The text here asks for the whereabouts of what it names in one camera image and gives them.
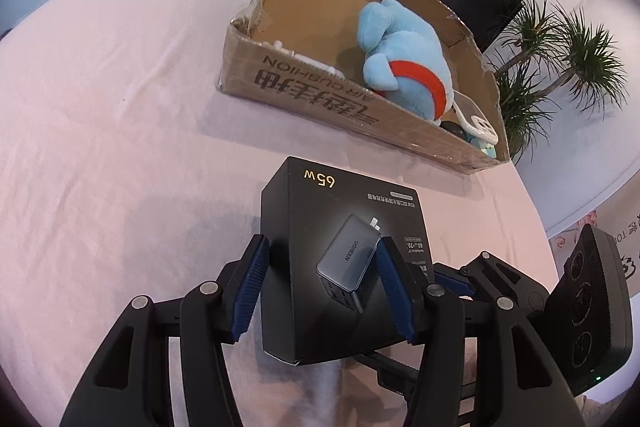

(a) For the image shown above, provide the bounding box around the black charger box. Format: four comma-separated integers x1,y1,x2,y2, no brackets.
260,156,436,365

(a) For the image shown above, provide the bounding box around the white plug adapter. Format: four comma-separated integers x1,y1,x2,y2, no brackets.
263,41,297,58

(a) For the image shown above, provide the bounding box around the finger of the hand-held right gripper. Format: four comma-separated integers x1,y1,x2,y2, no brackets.
352,352,426,408
432,251,551,323

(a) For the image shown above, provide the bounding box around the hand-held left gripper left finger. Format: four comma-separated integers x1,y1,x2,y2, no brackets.
59,234,271,427

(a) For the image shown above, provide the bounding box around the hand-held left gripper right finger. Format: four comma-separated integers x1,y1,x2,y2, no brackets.
375,236,587,427

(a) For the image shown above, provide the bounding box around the pink tablecloth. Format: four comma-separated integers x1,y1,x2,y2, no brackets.
0,0,561,427

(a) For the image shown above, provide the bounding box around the brown cardboard box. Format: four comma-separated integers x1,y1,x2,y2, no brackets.
216,0,511,175

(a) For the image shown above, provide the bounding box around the printed white banner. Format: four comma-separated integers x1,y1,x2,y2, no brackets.
547,192,640,298

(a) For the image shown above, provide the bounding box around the light blue plush toy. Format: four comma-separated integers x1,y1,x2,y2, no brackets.
357,0,453,122

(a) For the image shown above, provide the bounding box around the green palm plant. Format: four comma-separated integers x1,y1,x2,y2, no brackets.
482,0,628,165

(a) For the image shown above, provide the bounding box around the white power strip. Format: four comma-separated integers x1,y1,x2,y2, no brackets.
295,54,346,84

